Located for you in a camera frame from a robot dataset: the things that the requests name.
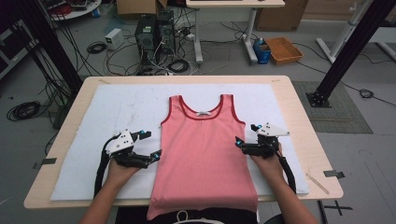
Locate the pink tank top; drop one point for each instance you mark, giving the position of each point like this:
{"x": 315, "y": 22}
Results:
{"x": 202, "y": 149}

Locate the round white table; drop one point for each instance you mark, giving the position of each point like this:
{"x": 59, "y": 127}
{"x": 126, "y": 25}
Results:
{"x": 76, "y": 8}

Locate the white metal stand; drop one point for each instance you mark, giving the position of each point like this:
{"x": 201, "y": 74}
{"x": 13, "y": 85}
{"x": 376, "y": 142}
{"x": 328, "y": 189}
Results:
{"x": 344, "y": 31}

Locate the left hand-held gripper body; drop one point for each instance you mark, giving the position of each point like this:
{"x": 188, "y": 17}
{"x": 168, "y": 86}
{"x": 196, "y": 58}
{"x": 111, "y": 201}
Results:
{"x": 120, "y": 142}

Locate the person's left hand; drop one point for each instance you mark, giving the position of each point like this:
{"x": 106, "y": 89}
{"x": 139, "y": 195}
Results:
{"x": 120, "y": 175}

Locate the cardboard box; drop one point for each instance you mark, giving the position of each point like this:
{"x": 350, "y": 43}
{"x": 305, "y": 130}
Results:
{"x": 280, "y": 15}
{"x": 137, "y": 6}

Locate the white foam mat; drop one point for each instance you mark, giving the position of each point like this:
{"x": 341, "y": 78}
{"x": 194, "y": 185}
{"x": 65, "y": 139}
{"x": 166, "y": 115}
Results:
{"x": 124, "y": 105}

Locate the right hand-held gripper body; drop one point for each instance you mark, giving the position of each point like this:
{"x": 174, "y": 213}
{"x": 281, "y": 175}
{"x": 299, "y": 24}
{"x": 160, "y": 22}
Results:
{"x": 271, "y": 130}

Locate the white power supply box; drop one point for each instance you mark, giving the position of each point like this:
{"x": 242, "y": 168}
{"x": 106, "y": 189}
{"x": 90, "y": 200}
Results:
{"x": 114, "y": 38}

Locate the black aluminium post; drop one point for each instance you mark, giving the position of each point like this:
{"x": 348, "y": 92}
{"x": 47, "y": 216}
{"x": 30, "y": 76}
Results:
{"x": 351, "y": 46}
{"x": 53, "y": 43}

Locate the black tape strip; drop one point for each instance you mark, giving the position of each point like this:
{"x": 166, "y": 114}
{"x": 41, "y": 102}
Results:
{"x": 333, "y": 174}
{"x": 46, "y": 161}

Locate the person's right hand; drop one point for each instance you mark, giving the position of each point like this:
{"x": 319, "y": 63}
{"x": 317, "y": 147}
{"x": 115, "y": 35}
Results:
{"x": 270, "y": 168}

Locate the blue box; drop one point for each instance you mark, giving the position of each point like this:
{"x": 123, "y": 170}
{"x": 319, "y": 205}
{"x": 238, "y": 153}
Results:
{"x": 262, "y": 51}

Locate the black computer tower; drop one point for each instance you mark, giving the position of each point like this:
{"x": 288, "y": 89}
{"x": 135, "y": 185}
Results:
{"x": 166, "y": 31}
{"x": 145, "y": 37}

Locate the orange plastic tray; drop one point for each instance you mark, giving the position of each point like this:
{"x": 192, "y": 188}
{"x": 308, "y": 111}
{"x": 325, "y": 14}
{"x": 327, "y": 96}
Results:
{"x": 283, "y": 49}

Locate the light wooden table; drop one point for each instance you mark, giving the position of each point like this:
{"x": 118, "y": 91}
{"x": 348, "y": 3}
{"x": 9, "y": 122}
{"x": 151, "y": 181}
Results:
{"x": 303, "y": 124}

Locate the white-legged desk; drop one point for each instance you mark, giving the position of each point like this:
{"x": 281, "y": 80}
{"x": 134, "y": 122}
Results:
{"x": 233, "y": 3}

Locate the black equipment rack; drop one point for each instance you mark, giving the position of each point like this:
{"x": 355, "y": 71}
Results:
{"x": 12, "y": 46}

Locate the person's dark pants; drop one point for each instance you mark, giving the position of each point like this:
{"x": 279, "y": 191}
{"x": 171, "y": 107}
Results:
{"x": 130, "y": 217}

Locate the grey floor mat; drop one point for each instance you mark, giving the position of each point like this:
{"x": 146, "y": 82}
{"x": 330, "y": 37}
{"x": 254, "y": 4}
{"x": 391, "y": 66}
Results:
{"x": 342, "y": 109}

